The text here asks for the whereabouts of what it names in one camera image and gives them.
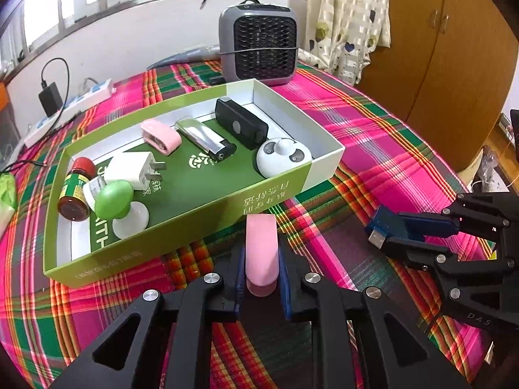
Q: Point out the pink clip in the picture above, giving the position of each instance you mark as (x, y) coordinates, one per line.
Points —
(160, 133)
(261, 247)

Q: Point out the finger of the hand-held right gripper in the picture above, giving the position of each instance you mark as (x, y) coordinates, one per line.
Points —
(421, 257)
(425, 227)

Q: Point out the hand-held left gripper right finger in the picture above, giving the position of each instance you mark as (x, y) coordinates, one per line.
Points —
(286, 291)

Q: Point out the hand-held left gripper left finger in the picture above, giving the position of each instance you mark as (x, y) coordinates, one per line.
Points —
(231, 291)

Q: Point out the wooden wardrobe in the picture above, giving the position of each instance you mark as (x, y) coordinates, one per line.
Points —
(438, 69)

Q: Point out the round panda-shaped gadget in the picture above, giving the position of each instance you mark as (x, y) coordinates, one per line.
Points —
(279, 156)

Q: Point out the metal window grille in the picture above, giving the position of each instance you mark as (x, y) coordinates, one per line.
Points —
(121, 2)

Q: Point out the brown medicine bottle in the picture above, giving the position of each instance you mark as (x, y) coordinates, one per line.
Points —
(73, 194)

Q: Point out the white power strip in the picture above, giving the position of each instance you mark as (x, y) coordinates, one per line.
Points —
(93, 93)

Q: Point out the white charger plug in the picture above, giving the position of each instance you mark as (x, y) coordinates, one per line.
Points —
(125, 168)

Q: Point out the black power adapter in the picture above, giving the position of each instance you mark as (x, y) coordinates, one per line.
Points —
(50, 99)

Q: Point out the plaid blanket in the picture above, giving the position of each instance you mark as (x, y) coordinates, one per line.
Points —
(365, 137)

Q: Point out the black plug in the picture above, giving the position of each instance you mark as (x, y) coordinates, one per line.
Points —
(217, 79)

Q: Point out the grey space heater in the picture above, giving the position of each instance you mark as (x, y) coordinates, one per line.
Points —
(259, 44)

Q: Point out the green tissue pack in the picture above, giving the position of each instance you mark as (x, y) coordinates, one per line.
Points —
(6, 198)

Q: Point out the clear plastic bag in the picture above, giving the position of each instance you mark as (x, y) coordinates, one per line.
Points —
(490, 170)

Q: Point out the silver lighter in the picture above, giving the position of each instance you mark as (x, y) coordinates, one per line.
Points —
(202, 135)

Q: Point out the black rectangular device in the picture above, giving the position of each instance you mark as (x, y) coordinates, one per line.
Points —
(239, 123)

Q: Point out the blue usb adapter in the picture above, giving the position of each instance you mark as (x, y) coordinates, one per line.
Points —
(387, 223)

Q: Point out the green white cardboard box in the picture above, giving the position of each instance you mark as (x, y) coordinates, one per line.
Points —
(194, 194)

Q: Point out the green mushroom-shaped gadget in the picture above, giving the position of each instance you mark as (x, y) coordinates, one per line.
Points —
(113, 198)

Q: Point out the patterned curtain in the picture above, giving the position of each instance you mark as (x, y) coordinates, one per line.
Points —
(344, 20)

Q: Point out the grey pointed object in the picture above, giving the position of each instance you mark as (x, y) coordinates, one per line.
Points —
(186, 56)

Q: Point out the small white-lidded jar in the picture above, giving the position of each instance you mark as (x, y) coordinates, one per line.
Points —
(95, 189)

